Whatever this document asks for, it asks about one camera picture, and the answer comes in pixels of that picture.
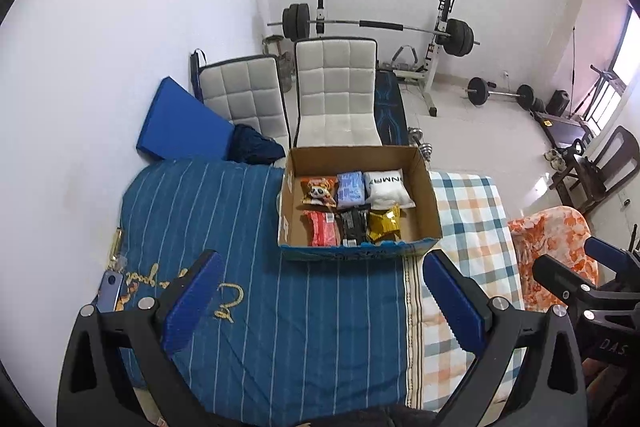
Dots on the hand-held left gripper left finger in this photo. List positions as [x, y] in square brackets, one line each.
[192, 302]

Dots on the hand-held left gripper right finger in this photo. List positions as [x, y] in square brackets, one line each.
[455, 302]

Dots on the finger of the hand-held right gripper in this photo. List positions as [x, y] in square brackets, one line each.
[606, 252]
[562, 278]

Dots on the cardboard box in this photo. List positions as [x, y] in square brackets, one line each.
[425, 202]

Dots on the yellow snack packet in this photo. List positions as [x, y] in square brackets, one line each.
[384, 223]

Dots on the black snack packet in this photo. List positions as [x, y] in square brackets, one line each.
[354, 226]

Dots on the white soft packet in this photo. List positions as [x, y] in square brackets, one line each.
[387, 189]

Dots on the red snack packet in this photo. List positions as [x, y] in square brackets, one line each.
[321, 229]

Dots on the light blue soft packet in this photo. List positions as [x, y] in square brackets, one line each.
[351, 189]

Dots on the orange panda snack packet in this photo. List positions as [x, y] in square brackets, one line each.
[318, 192]

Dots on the orange floral blanket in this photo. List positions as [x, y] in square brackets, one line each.
[545, 237]

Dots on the blue phone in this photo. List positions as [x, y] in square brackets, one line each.
[109, 291]

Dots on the plaid blanket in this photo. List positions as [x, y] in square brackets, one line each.
[470, 217]

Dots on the gold foil wrapper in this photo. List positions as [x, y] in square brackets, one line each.
[116, 247]

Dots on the dark wooden chair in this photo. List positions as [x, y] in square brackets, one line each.
[617, 152]

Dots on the white slipper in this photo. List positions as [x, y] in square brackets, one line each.
[560, 162]
[550, 156]

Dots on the blue striped blanket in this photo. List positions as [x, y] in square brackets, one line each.
[300, 317]

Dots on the treadmill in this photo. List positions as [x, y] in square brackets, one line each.
[560, 127]

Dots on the person's dark trousers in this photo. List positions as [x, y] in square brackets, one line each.
[365, 418]

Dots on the chrome dumbbell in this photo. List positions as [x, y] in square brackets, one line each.
[415, 134]
[426, 153]

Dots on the black speaker box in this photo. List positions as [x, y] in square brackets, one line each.
[558, 102]

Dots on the stack of small weight plates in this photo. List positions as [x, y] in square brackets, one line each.
[538, 104]

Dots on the dark blue cloth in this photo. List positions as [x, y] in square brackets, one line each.
[255, 147]

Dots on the blue foam mat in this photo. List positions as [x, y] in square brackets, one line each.
[182, 122]

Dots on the black weight bench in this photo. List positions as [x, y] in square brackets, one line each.
[390, 112]

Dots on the window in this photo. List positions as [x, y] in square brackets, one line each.
[625, 52]

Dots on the thin metal pole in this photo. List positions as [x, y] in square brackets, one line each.
[571, 52]

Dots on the short barbell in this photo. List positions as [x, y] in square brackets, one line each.
[477, 92]

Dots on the low white padded chair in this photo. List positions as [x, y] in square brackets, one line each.
[245, 94]

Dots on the white barbell rack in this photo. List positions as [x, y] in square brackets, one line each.
[432, 67]

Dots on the tall white padded chair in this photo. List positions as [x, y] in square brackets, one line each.
[335, 92]

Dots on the long barbell with black plates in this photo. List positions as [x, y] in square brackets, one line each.
[380, 25]

